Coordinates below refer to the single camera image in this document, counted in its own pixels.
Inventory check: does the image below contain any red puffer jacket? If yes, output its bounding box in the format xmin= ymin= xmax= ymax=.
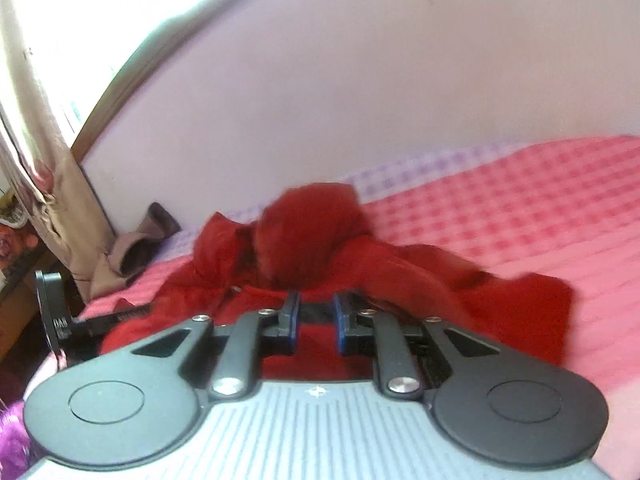
xmin=100 ymin=182 xmax=576 ymax=382

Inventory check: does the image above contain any person's purple garment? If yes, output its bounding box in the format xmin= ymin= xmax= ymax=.
xmin=0 ymin=392 xmax=43 ymax=473

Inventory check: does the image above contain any colourful patterned cloth pile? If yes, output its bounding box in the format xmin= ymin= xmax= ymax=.
xmin=0 ymin=185 xmax=48 ymax=293

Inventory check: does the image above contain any window with wooden frame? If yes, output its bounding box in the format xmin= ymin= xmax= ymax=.
xmin=45 ymin=0 xmax=281 ymax=166

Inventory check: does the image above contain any bed with pink checked sheet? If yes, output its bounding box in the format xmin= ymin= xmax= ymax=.
xmin=75 ymin=134 xmax=640 ymax=411

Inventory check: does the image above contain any beige cloth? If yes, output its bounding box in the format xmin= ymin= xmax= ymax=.
xmin=90 ymin=232 xmax=166 ymax=292

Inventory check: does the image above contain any beige patterned curtain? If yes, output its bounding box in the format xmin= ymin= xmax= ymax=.
xmin=0 ymin=0 xmax=118 ymax=303

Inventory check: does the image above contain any dark brown cloth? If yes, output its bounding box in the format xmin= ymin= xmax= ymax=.
xmin=142 ymin=202 xmax=182 ymax=241

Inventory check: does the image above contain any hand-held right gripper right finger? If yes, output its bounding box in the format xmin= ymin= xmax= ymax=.
xmin=332 ymin=290 xmax=507 ymax=402

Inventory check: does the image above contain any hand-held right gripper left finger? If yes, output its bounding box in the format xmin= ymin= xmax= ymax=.
xmin=131 ymin=289 xmax=303 ymax=402

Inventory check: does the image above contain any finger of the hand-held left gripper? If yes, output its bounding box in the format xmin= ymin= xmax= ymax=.
xmin=67 ymin=304 xmax=153 ymax=346

